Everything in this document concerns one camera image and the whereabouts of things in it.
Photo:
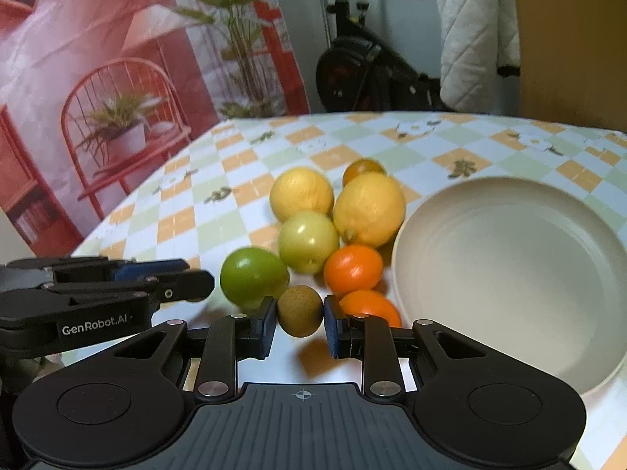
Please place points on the small dark tangerine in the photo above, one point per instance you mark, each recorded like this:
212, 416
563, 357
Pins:
363, 169

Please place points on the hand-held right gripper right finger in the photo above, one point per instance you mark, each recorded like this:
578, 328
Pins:
333, 325

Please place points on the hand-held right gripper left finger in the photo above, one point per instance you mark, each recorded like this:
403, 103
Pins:
267, 328

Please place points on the printed backdrop cloth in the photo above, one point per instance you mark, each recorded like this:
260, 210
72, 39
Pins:
98, 58

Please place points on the wooden board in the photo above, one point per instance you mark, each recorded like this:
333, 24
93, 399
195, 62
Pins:
573, 44

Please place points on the black exercise bike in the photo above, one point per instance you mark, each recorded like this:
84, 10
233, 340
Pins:
352, 68

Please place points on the beige plate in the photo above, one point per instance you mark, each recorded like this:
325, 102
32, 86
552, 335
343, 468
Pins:
509, 274

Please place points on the white quilted jacket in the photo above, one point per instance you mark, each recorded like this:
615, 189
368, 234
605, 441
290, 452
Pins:
470, 34

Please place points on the yellow-green round fruit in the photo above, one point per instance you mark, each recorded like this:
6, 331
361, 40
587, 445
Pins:
307, 242

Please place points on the checkered floral tablecloth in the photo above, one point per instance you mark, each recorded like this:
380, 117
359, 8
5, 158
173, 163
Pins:
343, 137

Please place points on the round orange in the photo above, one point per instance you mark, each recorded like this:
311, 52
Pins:
352, 268
372, 303

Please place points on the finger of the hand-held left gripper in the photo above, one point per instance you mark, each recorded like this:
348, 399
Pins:
152, 268
186, 286

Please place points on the brown kiwi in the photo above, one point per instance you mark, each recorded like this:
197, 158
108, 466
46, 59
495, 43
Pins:
300, 311

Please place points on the large yellow lemon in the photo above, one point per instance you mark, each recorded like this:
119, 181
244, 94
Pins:
370, 210

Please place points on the green lime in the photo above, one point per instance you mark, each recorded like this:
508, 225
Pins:
252, 276

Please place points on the smaller round yellow lemon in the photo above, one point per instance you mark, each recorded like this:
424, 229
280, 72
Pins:
301, 193

